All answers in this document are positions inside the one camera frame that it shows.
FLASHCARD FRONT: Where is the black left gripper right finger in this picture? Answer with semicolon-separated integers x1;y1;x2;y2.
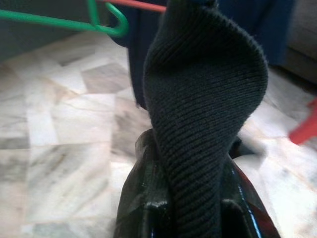
220;158;280;238

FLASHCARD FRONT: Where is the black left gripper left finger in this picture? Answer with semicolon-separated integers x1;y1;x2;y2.
116;128;171;238

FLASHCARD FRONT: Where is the black shirt ribbed collar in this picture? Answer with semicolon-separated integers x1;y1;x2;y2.
143;0;269;238

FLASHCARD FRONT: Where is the red plastic hanger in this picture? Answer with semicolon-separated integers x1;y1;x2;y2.
98;0;167;13

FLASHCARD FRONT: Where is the green plastic hanger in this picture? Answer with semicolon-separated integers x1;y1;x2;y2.
0;0;130;38

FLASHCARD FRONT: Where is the red plastic stool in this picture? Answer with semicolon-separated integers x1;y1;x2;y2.
289;97;317;145

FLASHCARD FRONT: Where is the black TV console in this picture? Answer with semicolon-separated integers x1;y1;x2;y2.
0;0;124;62

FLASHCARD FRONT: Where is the navy shirt white lettering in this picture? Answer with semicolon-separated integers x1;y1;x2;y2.
118;0;297;110

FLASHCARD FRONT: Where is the dark brown fabric sofa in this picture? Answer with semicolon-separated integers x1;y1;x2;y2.
288;0;317;84

